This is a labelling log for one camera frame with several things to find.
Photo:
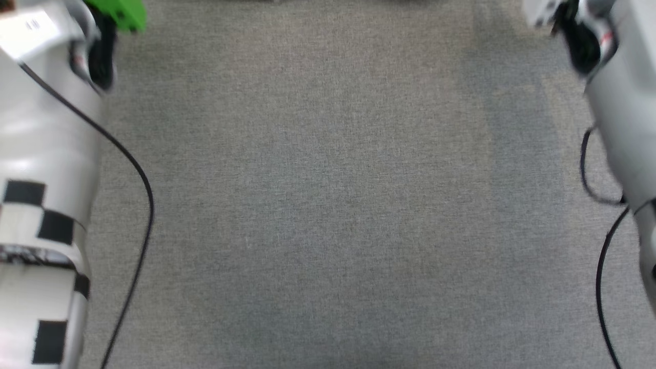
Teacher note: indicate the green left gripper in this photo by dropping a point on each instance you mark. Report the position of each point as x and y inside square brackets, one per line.
[120, 13]

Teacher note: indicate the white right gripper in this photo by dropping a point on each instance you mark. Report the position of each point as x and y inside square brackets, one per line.
[540, 11]

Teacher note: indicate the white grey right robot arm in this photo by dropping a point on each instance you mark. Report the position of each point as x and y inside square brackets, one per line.
[625, 102]

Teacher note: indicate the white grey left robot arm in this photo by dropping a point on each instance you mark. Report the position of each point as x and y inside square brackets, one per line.
[41, 128]

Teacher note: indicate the grey fabric sofa cushion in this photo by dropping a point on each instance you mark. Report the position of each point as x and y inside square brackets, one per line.
[333, 205]

